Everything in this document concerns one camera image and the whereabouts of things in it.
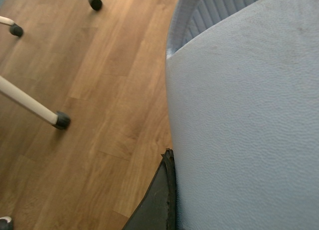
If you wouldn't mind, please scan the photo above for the white grey office chair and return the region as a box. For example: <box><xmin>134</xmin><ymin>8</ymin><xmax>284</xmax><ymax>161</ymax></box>
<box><xmin>0</xmin><ymin>0</ymin><xmax>103</xmax><ymax>130</ymax></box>

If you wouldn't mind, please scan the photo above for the left gripper black camera finger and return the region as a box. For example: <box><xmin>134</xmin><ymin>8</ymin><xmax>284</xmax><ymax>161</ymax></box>
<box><xmin>123</xmin><ymin>149</ymin><xmax>176</xmax><ymax>230</ymax></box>

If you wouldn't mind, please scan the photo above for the black shoe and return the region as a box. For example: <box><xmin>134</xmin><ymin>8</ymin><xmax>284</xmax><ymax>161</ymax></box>
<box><xmin>0</xmin><ymin>216</ymin><xmax>13</xmax><ymax>230</ymax></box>

